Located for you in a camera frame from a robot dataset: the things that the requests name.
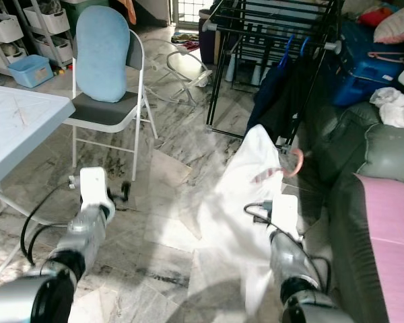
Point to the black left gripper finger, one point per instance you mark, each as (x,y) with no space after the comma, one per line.
(126,192)

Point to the pink pillow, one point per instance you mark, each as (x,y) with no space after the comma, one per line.
(400,25)

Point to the green plastic bin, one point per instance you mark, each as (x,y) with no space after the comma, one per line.
(87,12)

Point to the light blue cushion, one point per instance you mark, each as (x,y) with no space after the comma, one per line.
(104,54)

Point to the white shirt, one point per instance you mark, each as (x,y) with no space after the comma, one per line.
(236,215)

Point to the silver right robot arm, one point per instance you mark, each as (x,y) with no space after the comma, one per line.
(286,259)

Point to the black clothes drying rack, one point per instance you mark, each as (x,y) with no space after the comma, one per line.
(219,81)

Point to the white plastic folding table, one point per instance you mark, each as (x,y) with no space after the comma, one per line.
(27,121)

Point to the red cloth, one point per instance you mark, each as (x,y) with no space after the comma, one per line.
(374,17)

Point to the pink sofa cover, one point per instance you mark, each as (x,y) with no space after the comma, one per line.
(390,249)

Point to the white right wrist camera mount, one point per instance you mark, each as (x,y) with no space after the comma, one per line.
(286,215)

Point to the dark green sofa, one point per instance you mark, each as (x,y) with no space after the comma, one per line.
(337,175)

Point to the blue clothes hanger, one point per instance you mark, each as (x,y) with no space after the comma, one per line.
(305,47)
(287,54)

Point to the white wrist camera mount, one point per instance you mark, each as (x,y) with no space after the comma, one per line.
(286,215)
(95,187)

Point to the light blue plastic basket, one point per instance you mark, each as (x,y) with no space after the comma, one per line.
(31,71)

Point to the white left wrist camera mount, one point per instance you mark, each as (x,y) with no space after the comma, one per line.
(95,187)

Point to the white metal folding chair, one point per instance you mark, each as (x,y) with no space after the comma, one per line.
(104,114)

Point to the white storage shelf unit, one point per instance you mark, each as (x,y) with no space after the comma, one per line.
(27,27)

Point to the crumpled white cloth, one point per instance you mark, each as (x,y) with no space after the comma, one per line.
(394,108)

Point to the pink clothes hanger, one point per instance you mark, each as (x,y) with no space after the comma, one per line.
(390,56)
(298,163)

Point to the blue storage bin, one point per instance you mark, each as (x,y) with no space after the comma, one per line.
(363,81)

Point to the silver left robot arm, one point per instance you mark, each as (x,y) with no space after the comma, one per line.
(87,229)

